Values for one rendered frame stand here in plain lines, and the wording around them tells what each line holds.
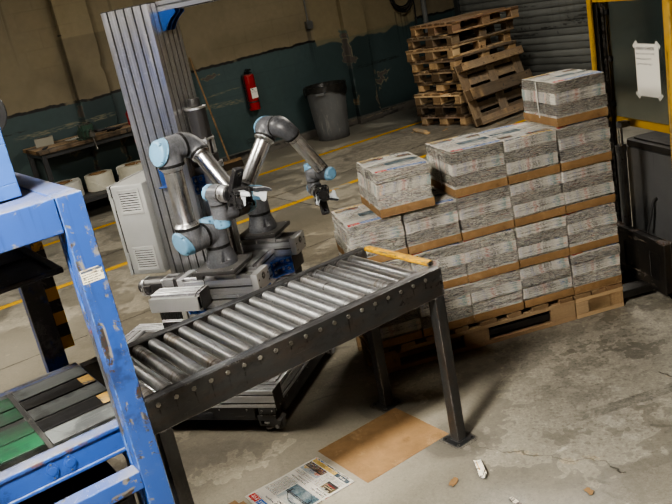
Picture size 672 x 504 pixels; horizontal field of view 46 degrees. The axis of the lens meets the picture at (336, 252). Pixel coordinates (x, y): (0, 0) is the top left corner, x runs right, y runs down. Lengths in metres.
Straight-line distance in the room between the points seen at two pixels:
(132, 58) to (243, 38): 7.23
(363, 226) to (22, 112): 6.61
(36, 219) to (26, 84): 7.80
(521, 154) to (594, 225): 0.59
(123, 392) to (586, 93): 2.81
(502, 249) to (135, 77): 2.01
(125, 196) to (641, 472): 2.60
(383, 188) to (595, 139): 1.15
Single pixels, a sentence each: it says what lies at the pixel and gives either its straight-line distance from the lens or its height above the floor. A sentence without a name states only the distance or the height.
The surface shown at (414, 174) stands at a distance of 3.91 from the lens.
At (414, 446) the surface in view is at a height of 0.00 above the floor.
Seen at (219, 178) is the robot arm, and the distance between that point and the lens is 3.52.
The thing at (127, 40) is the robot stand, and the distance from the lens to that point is 3.88.
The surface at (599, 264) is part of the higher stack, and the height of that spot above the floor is 0.28.
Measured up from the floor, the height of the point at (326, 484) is 0.01.
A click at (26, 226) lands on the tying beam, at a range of 2.21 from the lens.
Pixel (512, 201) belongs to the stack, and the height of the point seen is 0.74.
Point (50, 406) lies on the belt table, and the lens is 2.87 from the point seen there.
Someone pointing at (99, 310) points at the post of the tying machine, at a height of 1.21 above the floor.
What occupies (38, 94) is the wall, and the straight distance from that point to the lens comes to 10.01.
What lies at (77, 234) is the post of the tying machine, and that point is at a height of 1.44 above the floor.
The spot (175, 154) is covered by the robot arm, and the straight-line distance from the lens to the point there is 3.54.
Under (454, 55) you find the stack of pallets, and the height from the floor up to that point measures 0.90.
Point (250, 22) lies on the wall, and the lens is 11.13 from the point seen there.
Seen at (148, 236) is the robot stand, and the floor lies 0.96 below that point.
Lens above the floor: 1.92
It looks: 18 degrees down
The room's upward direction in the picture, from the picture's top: 11 degrees counter-clockwise
